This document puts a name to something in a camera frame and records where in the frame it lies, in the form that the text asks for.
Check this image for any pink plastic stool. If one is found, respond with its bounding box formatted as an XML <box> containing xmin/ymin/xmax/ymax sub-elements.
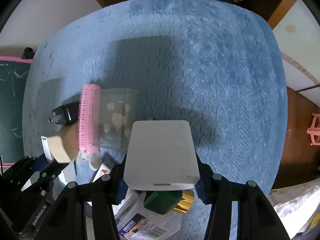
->
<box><xmin>307</xmin><ymin>113</ymin><xmax>320</xmax><ymax>146</ymax></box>

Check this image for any blue fluffy table cloth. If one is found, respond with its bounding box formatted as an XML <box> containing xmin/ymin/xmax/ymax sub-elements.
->
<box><xmin>22</xmin><ymin>0</ymin><xmax>288</xmax><ymax>240</ymax></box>

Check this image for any clear plastic box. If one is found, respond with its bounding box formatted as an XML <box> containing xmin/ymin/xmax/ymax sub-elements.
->
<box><xmin>92</xmin><ymin>88</ymin><xmax>138</xmax><ymax>151</ymax></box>

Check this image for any beige rectangular box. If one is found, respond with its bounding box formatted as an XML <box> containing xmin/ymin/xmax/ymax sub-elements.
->
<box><xmin>41</xmin><ymin>129</ymin><xmax>78</xmax><ymax>164</ymax></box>

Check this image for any clear box blue label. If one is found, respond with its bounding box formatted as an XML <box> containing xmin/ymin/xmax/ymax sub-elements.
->
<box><xmin>116</xmin><ymin>193</ymin><xmax>182</xmax><ymax>240</ymax></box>

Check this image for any green bottle gold cap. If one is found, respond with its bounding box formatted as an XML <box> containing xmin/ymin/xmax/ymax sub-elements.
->
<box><xmin>143</xmin><ymin>190</ymin><xmax>195</xmax><ymax>215</ymax></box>

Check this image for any white power bank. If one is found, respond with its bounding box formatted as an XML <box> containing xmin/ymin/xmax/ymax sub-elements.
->
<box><xmin>123</xmin><ymin>120</ymin><xmax>200</xmax><ymax>191</ymax></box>

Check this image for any green chalkboard pink frame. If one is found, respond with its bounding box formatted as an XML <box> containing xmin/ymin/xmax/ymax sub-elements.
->
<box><xmin>0</xmin><ymin>56</ymin><xmax>32</xmax><ymax>165</ymax></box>

